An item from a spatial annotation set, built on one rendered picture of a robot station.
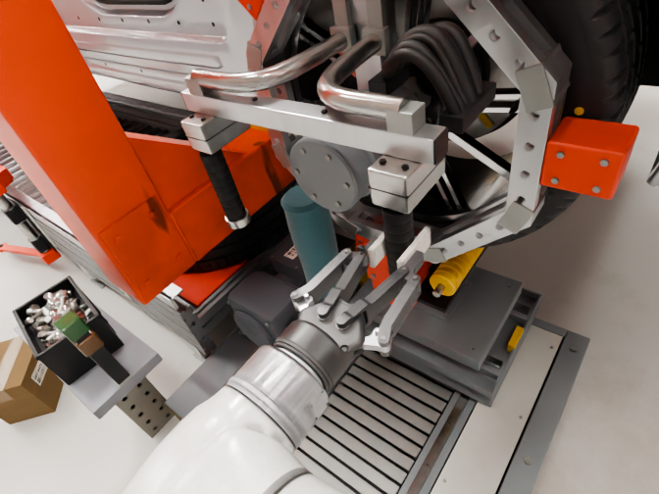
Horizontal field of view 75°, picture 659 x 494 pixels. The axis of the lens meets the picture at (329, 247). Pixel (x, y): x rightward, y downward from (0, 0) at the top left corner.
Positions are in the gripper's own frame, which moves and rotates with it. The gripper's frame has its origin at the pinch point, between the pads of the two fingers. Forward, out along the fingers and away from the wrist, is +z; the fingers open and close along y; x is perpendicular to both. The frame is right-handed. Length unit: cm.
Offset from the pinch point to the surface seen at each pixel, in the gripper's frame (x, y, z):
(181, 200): -15, -61, 4
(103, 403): -38, -54, -36
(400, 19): 11, -26, 46
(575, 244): -83, 8, 102
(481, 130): -10.2, -8.6, 46.3
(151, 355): -38, -54, -23
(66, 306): -26, -72, -27
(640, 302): -83, 32, 84
